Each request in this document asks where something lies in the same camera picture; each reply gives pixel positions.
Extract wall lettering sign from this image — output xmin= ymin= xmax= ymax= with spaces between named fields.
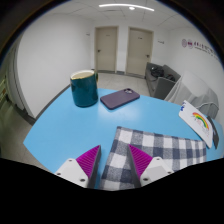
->
xmin=180 ymin=38 xmax=221 ymax=58

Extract grey sofa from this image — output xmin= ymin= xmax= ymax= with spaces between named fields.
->
xmin=144 ymin=61 xmax=182 ymax=100

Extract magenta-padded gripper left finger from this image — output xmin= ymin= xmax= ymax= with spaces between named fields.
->
xmin=54 ymin=144 xmax=102 ymax=190

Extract teal ceramic mug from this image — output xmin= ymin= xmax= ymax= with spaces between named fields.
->
xmin=69 ymin=69 xmax=100 ymax=108

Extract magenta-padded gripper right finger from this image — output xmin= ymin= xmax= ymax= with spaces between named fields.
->
xmin=127 ymin=143 xmax=175 ymax=189

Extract purple smartphone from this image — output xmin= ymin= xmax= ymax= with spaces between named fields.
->
xmin=99 ymin=87 xmax=141 ymax=111

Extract black bag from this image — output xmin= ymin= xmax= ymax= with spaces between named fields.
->
xmin=149 ymin=66 xmax=165 ymax=79

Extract beige door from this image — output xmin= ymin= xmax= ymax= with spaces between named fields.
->
xmin=94 ymin=25 xmax=120 ymax=74
xmin=125 ymin=26 xmax=155 ymax=78

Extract white rainbow-print mouse pad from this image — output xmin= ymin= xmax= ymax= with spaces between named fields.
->
xmin=178 ymin=99 xmax=214 ymax=150

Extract grey white plaid towel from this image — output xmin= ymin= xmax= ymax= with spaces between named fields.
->
xmin=99 ymin=125 xmax=208 ymax=192

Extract white metal rail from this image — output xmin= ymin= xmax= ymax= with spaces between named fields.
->
xmin=196 ymin=102 xmax=220 ymax=119

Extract long ceiling light strip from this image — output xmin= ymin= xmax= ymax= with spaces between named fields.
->
xmin=98 ymin=2 xmax=156 ymax=13

